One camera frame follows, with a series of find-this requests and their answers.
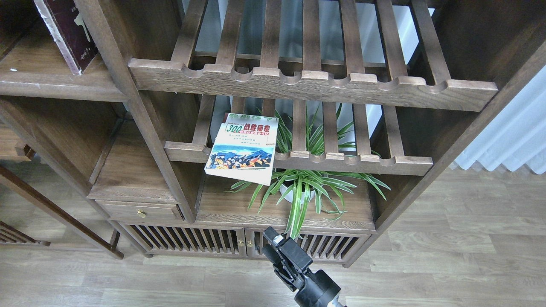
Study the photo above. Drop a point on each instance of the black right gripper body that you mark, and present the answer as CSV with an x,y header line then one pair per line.
x,y
316,289

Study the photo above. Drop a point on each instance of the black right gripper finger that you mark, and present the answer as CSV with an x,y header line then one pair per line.
x,y
297,258
281,266

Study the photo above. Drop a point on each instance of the maroon hardcover book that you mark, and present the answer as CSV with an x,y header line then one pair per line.
x,y
67,27

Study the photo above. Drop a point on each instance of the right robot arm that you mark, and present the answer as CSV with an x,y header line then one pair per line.
x,y
291,264

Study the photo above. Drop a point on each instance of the right slatted cabinet door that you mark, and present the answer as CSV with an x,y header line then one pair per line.
x,y
336,247

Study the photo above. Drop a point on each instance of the slatted cabinet door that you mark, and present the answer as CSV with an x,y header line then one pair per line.
x,y
189,240
336,247

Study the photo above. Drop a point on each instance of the green spider plant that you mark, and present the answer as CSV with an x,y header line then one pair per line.
x,y
307,186

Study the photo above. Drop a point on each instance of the colorful illustrated paperback book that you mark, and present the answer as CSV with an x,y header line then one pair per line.
x,y
244,148

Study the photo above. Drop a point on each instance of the left slatted cabinet door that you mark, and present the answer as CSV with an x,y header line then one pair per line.
x,y
189,240

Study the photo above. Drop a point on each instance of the dark wooden bookshelf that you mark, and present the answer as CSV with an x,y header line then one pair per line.
x,y
418,78

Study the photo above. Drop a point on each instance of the wooden drawer with brass knob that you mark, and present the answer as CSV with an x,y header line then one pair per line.
x,y
123,211

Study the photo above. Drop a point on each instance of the white pleated curtain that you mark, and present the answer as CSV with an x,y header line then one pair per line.
x,y
516,137

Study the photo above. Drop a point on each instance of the dark wooden side furniture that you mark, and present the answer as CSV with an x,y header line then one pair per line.
x,y
40,210

